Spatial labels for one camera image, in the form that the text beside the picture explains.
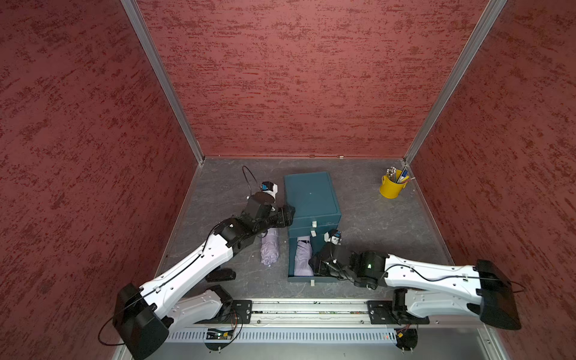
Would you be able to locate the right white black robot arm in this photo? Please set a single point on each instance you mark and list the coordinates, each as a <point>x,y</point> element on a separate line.
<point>422,289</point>

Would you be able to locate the yellow pen cup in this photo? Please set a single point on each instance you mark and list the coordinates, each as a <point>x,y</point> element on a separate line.
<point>391,190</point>

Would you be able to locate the left aluminium corner post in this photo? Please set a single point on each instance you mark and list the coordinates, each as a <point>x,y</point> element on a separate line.
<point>138,23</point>

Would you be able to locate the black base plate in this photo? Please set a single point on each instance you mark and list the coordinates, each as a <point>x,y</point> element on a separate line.
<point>382,311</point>
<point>241,310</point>

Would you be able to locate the teal three-drawer cabinet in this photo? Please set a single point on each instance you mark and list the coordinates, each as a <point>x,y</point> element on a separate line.
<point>317,211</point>

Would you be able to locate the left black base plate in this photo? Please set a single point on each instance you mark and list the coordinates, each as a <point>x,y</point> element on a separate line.
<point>241,310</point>

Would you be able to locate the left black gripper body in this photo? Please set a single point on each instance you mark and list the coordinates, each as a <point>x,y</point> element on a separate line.
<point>274,220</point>

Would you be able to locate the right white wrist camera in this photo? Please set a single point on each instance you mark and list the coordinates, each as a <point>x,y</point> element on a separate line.
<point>334,236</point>

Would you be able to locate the lilac umbrella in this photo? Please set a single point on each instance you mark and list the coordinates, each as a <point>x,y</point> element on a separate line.
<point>303,254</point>
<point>270,247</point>

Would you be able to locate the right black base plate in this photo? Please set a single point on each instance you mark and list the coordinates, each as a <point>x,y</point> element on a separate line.
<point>382,311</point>

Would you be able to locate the pens in cup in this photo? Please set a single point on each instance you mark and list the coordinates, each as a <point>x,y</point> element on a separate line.
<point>398,176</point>

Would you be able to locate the aluminium front rail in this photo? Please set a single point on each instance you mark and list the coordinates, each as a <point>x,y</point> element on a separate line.
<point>336,313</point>

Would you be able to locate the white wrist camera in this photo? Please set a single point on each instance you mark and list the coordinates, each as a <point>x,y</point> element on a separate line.
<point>334,236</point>
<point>270,188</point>

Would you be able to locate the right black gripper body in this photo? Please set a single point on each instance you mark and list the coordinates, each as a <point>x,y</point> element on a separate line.
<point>323,268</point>

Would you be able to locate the aluminium corner post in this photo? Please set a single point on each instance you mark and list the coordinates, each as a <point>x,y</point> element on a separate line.
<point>481,30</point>
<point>138,23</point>

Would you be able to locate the right aluminium corner post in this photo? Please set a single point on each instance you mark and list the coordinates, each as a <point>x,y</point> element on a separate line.
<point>481,30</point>

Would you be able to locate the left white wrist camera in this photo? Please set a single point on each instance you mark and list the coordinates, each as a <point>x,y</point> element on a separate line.
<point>270,188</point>

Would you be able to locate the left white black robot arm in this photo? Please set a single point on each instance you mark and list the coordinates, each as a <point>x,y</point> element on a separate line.
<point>145,315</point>

